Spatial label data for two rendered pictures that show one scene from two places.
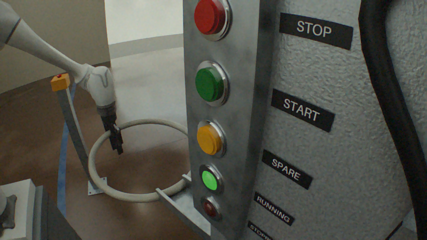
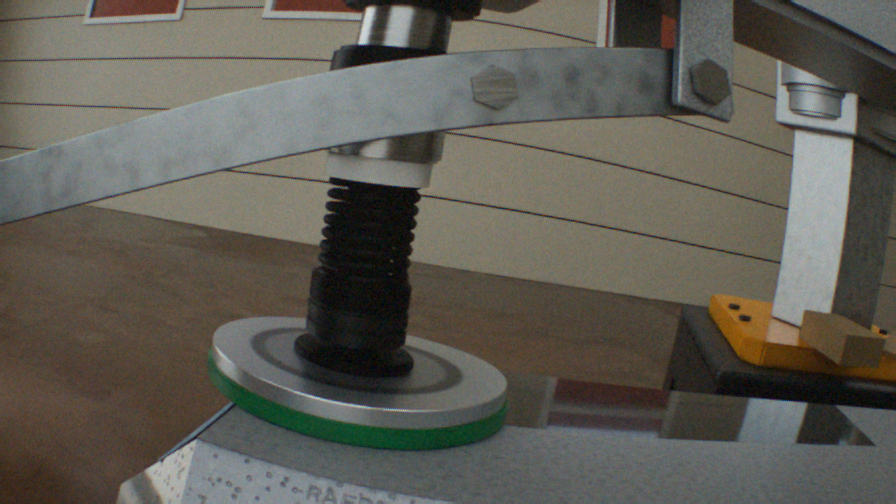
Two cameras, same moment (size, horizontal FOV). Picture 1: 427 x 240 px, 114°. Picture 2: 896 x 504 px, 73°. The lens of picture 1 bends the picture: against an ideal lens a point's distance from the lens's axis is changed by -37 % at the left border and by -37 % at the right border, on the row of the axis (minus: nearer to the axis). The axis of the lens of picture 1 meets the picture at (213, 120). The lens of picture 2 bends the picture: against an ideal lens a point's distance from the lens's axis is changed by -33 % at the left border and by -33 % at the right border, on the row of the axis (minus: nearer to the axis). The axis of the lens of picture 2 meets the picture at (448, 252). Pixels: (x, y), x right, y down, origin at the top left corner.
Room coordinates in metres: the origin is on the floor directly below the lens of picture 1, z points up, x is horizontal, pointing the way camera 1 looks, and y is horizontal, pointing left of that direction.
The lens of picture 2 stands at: (-0.16, 0.32, 0.99)
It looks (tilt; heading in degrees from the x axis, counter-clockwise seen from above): 8 degrees down; 302
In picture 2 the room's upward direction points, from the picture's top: 9 degrees clockwise
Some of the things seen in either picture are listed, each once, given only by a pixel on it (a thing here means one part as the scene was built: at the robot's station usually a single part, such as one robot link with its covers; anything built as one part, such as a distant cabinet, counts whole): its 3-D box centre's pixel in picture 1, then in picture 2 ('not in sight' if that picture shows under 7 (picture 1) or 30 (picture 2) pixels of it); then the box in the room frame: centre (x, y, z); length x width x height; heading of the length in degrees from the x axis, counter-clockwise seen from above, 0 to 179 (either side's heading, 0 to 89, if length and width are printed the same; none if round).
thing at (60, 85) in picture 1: (77, 140); not in sight; (1.21, 1.08, 0.54); 0.20 x 0.20 x 1.09; 24
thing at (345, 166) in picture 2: not in sight; (379, 153); (0.19, -0.14, 0.97); 0.07 x 0.07 x 0.04
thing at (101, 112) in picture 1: (106, 107); not in sight; (0.79, 0.47, 1.05); 0.09 x 0.09 x 0.06
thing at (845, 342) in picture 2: not in sight; (840, 338); (-0.16, -0.94, 0.81); 0.20 x 0.10 x 0.05; 122
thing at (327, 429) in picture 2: not in sight; (350, 371); (0.19, -0.14, 0.82); 0.22 x 0.22 x 0.04
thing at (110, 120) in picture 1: (109, 120); not in sight; (0.80, 0.48, 0.98); 0.08 x 0.07 x 0.09; 57
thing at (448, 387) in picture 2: not in sight; (351, 366); (0.19, -0.14, 0.82); 0.21 x 0.21 x 0.01
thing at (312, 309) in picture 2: not in sight; (356, 311); (0.19, -0.14, 0.86); 0.07 x 0.07 x 0.01
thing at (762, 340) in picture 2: not in sight; (819, 335); (-0.10, -1.19, 0.76); 0.49 x 0.49 x 0.05; 24
